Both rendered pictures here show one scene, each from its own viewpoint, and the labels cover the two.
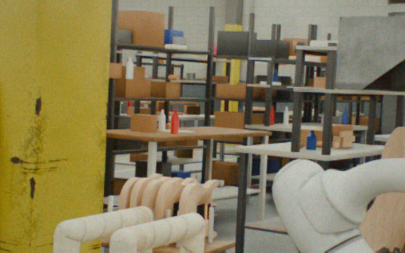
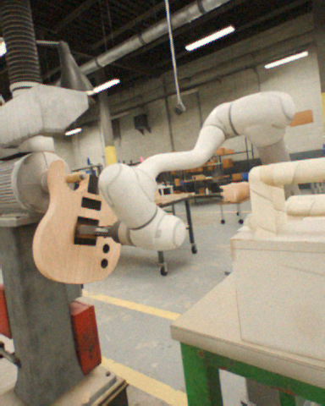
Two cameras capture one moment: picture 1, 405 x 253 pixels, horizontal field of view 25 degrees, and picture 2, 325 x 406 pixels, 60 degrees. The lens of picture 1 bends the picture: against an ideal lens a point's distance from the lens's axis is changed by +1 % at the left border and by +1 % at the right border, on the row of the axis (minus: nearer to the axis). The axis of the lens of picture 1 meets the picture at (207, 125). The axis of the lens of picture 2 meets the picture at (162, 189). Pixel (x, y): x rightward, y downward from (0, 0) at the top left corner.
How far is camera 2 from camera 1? 1.45 m
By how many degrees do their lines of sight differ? 83
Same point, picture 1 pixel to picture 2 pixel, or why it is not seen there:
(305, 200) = (143, 183)
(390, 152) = (58, 174)
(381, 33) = (65, 98)
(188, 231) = not seen: hidden behind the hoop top
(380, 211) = (60, 210)
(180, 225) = not seen: hidden behind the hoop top
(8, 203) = not seen: outside the picture
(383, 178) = (164, 163)
